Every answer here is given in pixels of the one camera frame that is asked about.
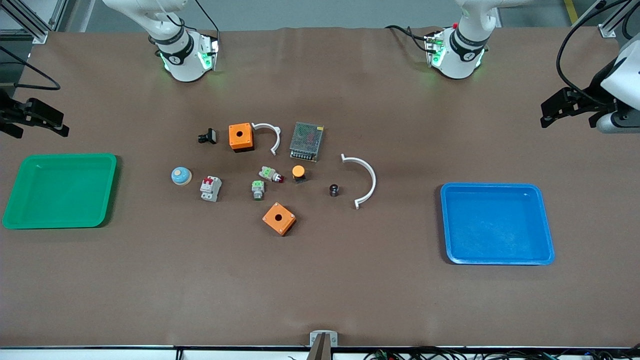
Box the grey red circuit breaker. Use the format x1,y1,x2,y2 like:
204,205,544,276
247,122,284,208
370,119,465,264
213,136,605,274
200,175,223,203

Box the large white curved clip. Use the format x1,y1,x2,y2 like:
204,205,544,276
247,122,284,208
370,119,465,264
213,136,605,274
341,153,377,210

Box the red indicator lamp green body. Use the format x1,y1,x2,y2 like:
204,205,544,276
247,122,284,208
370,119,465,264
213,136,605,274
258,166,285,184

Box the brown table mat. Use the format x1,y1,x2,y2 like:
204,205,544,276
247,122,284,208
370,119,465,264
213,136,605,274
0,26,640,349

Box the small white curved clip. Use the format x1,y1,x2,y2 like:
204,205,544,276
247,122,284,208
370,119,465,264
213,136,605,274
251,122,282,157

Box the green plastic tray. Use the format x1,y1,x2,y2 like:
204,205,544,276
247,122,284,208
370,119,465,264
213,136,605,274
2,153,118,230

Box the orange button box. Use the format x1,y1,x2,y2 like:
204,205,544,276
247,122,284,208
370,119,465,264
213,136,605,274
228,122,255,153
262,202,297,237

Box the black right base cable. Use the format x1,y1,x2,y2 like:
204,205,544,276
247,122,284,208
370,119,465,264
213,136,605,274
193,0,221,35

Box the black left base cable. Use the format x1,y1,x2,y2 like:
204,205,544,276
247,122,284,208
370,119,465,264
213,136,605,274
385,24,432,52

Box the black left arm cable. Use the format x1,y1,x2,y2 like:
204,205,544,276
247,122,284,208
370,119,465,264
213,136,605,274
556,0,634,102

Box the blue plastic tray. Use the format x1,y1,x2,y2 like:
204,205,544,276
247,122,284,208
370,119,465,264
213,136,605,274
440,182,556,266

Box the grey metal table bracket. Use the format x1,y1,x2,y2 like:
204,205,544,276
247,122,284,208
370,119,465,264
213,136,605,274
309,330,339,360

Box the black base cable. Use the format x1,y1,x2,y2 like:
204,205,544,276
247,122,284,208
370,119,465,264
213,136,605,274
385,24,432,52
193,0,221,35

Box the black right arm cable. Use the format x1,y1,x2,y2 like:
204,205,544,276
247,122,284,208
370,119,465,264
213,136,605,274
0,46,62,92

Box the metal mesh power supply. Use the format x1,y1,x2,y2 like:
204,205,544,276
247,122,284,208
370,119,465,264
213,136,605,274
289,121,325,163

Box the aluminium frame post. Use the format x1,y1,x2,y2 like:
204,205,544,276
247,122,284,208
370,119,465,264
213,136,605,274
0,0,68,45
575,0,640,39

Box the blue round buzzer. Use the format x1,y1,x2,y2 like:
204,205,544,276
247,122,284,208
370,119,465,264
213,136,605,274
171,166,193,187

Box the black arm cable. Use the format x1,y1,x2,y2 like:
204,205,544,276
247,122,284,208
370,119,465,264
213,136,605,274
0,46,62,92
556,0,634,102

